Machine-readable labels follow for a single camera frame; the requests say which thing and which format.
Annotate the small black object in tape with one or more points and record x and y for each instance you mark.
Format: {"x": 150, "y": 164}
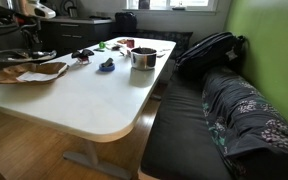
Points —
{"x": 108, "y": 62}

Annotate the dark patterned pillow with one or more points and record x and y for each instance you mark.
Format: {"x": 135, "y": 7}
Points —
{"x": 170, "y": 38}

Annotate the red cup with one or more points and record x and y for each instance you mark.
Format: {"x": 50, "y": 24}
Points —
{"x": 130, "y": 43}

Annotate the dark bench seat cushion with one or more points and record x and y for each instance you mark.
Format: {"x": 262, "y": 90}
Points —
{"x": 180, "y": 133}

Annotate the black bag by window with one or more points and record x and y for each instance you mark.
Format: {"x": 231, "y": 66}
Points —
{"x": 125, "y": 21}

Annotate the white paper sheet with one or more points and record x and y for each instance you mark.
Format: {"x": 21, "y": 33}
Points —
{"x": 37, "y": 76}

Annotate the black sunglasses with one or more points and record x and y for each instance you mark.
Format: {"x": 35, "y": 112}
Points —
{"x": 82, "y": 53}

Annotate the grey table leg base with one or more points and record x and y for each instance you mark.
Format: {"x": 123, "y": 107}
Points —
{"x": 94, "y": 160}

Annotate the dark kitchen cabinet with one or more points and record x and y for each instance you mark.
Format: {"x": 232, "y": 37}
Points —
{"x": 74, "y": 35}

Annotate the small clear red container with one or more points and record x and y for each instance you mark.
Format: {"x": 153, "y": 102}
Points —
{"x": 83, "y": 60}

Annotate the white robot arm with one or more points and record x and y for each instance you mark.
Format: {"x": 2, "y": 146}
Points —
{"x": 39, "y": 10}

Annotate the metal kettle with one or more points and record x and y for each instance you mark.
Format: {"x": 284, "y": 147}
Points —
{"x": 72, "y": 11}

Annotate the stainless steel pot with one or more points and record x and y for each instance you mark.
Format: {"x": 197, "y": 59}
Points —
{"x": 143, "y": 59}

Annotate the small green object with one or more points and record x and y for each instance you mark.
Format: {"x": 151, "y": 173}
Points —
{"x": 102, "y": 44}

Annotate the black backpack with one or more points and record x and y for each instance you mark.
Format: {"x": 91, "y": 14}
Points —
{"x": 210, "y": 53}

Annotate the clear plastic package black cutlery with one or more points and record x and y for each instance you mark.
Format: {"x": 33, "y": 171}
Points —
{"x": 20, "y": 55}

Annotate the white window frame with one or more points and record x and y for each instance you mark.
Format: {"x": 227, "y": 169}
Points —
{"x": 170, "y": 6}

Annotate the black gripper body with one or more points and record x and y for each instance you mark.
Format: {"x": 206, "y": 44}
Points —
{"x": 30, "y": 33}

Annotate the brown paper bag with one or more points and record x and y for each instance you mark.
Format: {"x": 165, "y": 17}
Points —
{"x": 7, "y": 74}

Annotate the dark floral blanket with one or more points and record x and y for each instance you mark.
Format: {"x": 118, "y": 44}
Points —
{"x": 250, "y": 126}

